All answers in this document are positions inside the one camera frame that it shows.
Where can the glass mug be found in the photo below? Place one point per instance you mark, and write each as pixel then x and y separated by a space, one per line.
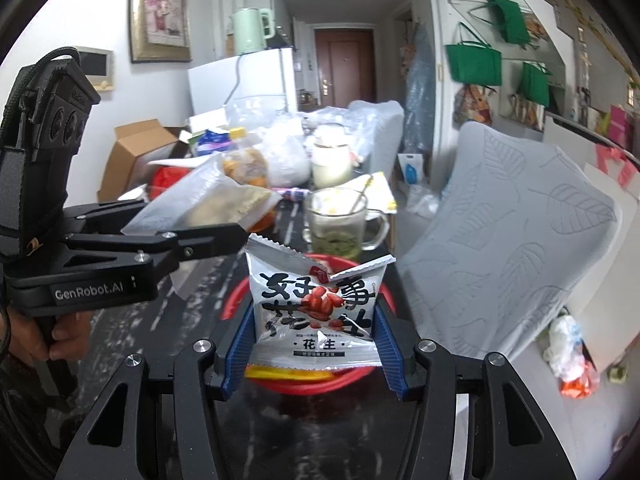
pixel 340 230

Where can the green tote bag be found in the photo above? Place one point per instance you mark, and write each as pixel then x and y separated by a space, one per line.
pixel 472 62
pixel 532 85
pixel 507 20

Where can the open cardboard box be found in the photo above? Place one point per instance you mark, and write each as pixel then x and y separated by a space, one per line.
pixel 135 160

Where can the iced tea bottle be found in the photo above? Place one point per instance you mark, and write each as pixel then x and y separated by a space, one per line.
pixel 247 162

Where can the white peanut packet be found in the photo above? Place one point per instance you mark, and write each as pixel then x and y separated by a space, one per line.
pixel 320 310

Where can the white lidded pot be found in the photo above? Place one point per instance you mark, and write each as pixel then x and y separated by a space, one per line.
pixel 330 165

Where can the white box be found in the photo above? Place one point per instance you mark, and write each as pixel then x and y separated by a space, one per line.
pixel 205 120

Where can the person's left forearm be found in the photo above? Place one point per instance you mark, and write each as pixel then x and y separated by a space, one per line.
pixel 20 410

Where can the wall intercom panel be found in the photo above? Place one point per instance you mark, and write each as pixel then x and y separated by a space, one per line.
pixel 100 67

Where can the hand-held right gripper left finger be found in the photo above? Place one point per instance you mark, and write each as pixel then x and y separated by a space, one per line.
pixel 239 355

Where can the blue white wrapper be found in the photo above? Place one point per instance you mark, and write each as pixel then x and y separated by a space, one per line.
pixel 292 194

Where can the clear zip bag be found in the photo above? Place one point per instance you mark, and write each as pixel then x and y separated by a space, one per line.
pixel 200 200

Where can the red plastic basket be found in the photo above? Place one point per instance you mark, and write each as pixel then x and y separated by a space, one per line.
pixel 300 386

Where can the printed tote bag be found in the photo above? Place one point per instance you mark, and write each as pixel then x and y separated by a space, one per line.
pixel 472 105

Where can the brown door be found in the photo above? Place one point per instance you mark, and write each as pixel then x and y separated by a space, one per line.
pixel 345 65

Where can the pink box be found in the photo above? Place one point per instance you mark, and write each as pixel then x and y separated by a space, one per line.
pixel 620 127

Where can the white fridge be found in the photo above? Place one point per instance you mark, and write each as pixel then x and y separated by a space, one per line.
pixel 250 80

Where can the yellow smiley-print packet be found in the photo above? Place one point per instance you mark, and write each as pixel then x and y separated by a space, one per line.
pixel 382 190

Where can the framed picture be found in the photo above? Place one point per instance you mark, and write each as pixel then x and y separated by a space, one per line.
pixel 160 20

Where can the green electric kettle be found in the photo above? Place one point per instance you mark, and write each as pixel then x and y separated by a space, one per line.
pixel 252 30

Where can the crumpled plastic trash bag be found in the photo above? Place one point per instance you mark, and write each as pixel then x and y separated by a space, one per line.
pixel 570 355

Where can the white blue plastic bag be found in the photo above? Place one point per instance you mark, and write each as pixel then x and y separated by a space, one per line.
pixel 412 167

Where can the person's left hand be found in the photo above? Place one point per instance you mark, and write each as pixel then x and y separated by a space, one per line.
pixel 25 335

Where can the yellow black snack packet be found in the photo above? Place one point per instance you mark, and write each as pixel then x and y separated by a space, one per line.
pixel 290 374

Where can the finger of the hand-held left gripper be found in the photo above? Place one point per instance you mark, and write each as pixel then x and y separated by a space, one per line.
pixel 210 240
pixel 100 212

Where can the blue tissue packet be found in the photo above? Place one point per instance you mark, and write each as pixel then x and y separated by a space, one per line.
pixel 215 142

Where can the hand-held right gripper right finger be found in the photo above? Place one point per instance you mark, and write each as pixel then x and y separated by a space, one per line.
pixel 395 360

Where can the white cabinet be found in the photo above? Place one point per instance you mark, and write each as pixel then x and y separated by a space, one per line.
pixel 610 270

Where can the hanging clear plastic bag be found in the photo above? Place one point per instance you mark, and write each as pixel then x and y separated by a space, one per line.
pixel 417 85

